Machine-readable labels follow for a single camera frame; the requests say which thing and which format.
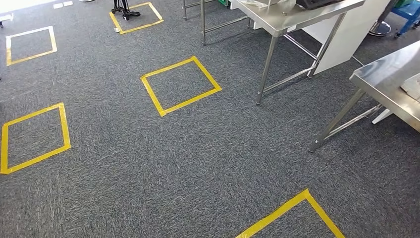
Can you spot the chrome stanchion with round base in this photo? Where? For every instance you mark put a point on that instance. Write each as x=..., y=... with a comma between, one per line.
x=380, y=29

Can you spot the white support foot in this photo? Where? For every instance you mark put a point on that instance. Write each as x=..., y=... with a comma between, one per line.
x=382, y=116

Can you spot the small steel side table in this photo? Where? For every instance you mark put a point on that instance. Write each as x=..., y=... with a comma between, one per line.
x=279, y=19

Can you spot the stainless steel workbench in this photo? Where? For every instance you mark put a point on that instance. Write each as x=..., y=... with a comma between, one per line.
x=387, y=78

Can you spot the steel table frame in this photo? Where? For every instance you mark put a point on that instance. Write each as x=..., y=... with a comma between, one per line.
x=203, y=23

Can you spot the stamped sheet metal panel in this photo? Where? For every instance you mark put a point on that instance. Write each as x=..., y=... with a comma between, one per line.
x=413, y=87

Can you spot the black object on side table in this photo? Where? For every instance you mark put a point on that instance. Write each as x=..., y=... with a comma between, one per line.
x=315, y=3

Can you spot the large white board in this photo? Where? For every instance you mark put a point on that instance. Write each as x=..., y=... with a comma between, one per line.
x=347, y=39

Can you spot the blue cart with casters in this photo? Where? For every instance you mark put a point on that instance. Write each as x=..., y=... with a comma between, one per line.
x=408, y=13

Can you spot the green plastic crate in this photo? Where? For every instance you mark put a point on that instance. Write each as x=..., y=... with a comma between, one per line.
x=403, y=2

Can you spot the black tripod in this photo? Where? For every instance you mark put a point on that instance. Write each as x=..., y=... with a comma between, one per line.
x=124, y=13

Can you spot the yellow floor tape marking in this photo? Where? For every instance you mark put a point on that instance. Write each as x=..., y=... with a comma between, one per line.
x=279, y=209

